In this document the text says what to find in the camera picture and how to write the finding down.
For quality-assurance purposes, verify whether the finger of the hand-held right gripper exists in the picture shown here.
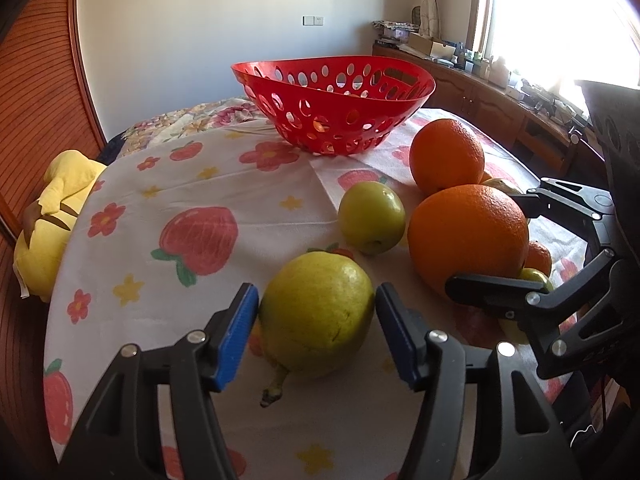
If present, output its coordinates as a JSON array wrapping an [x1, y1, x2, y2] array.
[[511, 176, 618, 261], [445, 247, 621, 381]]

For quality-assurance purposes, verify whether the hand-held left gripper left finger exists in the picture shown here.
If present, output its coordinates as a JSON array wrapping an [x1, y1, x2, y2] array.
[[57, 282, 261, 480]]

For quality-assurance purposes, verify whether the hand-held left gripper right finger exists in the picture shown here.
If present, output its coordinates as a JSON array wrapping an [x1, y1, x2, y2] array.
[[375, 282, 583, 480]]

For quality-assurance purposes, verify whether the small tangerine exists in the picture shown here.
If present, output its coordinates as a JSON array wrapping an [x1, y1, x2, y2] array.
[[522, 240, 553, 278]]

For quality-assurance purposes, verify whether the large orange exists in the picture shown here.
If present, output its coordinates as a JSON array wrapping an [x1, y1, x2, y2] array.
[[409, 118, 486, 197], [407, 185, 530, 301]]

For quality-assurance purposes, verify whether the yellow-green pear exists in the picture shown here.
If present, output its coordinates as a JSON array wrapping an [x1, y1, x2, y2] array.
[[257, 251, 376, 408]]

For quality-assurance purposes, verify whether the green apple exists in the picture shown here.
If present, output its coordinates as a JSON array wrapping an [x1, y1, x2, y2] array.
[[338, 181, 407, 256]]

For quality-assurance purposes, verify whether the red perforated plastic basket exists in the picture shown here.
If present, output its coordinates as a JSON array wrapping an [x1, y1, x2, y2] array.
[[231, 55, 437, 157]]

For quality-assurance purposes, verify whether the small green fruit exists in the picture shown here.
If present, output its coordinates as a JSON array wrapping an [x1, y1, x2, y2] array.
[[497, 267, 556, 346]]

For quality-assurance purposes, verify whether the small yellow-green fruit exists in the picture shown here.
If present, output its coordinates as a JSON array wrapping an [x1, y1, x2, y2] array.
[[480, 170, 531, 196]]

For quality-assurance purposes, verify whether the wooden cabinet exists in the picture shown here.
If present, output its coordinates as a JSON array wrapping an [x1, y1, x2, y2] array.
[[372, 42, 608, 181]]

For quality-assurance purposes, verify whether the white plastic jug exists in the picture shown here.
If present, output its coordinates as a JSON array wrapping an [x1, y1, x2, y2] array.
[[490, 56, 511, 86]]

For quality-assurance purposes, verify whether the strawberry print tablecloth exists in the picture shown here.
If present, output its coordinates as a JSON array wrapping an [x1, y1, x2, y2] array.
[[42, 107, 601, 480]]

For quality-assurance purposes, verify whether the cardboard box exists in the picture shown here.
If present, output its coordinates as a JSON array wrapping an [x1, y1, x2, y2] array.
[[409, 32, 457, 58]]

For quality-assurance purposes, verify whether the yellow plush toy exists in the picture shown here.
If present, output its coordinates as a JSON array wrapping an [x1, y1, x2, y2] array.
[[14, 149, 108, 303]]

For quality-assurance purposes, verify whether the floral bedspread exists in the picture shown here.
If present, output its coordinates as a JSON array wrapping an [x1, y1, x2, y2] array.
[[107, 96, 281, 161]]

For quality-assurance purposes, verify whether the dark blue bed sheet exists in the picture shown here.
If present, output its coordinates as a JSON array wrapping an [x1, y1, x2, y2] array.
[[97, 130, 131, 163]]

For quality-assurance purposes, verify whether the folded patterned cloth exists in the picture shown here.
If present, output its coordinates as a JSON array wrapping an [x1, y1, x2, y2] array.
[[372, 20, 421, 43]]

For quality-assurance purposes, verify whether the window with wooden frame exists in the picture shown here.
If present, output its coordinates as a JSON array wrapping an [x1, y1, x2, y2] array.
[[472, 0, 640, 86]]

